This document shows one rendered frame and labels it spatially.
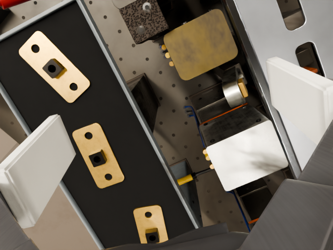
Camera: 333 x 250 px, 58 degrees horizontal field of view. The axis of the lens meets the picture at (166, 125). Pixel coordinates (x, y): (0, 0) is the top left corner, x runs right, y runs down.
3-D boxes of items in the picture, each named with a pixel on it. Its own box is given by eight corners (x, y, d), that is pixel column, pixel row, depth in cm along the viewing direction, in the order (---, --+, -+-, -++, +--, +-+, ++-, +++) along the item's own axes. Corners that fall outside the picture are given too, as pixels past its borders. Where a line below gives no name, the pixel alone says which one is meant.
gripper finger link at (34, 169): (35, 227, 13) (19, 230, 13) (77, 154, 20) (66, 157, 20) (5, 169, 12) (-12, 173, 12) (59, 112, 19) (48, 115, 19)
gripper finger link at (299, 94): (324, 89, 11) (345, 84, 11) (264, 59, 18) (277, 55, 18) (329, 158, 12) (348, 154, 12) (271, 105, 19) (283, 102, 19)
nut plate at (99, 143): (125, 179, 39) (124, 183, 38) (99, 188, 40) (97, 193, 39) (98, 121, 37) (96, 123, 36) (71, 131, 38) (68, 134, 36)
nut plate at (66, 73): (92, 83, 36) (89, 84, 35) (71, 104, 37) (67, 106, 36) (39, 29, 34) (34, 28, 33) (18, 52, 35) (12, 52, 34)
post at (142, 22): (170, 33, 78) (169, 28, 40) (152, 42, 79) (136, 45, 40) (161, 15, 77) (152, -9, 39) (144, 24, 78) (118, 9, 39)
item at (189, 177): (237, 158, 56) (239, 161, 55) (178, 184, 58) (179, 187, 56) (235, 153, 56) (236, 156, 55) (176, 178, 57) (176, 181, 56)
